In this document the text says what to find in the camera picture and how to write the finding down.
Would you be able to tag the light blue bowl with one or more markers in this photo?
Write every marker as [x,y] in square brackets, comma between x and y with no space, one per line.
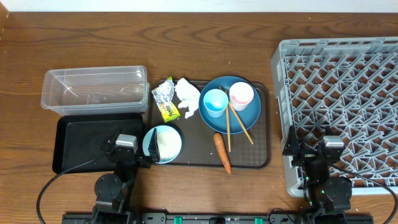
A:
[147,138]

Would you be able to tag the grey dishwasher rack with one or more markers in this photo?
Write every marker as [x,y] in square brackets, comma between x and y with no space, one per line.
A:
[350,86]

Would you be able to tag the orange carrot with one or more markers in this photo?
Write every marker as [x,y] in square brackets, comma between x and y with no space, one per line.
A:
[220,146]

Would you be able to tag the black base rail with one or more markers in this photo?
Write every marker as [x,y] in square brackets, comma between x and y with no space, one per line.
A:
[162,218]

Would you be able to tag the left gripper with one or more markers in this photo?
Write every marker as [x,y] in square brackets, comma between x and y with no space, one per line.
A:
[155,155]

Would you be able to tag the light blue cup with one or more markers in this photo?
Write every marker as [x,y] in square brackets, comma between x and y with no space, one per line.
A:
[215,101]

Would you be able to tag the right wooden chopstick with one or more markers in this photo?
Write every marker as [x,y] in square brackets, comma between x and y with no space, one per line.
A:
[240,123]

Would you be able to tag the wooden chopstick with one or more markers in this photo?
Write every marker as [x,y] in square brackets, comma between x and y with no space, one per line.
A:
[227,122]
[240,123]

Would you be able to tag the brown serving tray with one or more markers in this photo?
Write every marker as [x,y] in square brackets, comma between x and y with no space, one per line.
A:
[198,147]

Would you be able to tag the white pink cup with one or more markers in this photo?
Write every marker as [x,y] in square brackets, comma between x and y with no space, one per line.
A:
[240,95]

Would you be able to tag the clear plastic bin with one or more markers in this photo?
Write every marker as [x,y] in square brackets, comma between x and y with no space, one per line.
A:
[96,90]

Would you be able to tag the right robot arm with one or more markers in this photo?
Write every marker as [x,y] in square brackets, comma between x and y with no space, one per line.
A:
[329,197]

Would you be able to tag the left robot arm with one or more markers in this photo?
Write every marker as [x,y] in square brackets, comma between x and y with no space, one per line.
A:
[113,191]

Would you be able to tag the white tissue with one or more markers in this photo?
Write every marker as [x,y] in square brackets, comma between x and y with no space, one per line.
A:
[188,95]

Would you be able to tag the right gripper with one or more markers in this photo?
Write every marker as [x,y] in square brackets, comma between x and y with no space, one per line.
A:
[292,148]

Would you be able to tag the left wooden chopstick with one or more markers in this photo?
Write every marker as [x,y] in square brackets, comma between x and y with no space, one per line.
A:
[227,122]

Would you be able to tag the white rice pile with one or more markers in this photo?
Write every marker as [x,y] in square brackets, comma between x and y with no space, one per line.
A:
[168,143]

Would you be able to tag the foil snack wrapper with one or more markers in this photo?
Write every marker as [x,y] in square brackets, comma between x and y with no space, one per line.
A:
[163,95]

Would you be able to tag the dark blue plate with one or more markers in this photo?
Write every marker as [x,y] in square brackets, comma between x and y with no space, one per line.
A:
[248,116]

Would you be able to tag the black waste tray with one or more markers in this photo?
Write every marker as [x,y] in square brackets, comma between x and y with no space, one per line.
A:
[80,138]

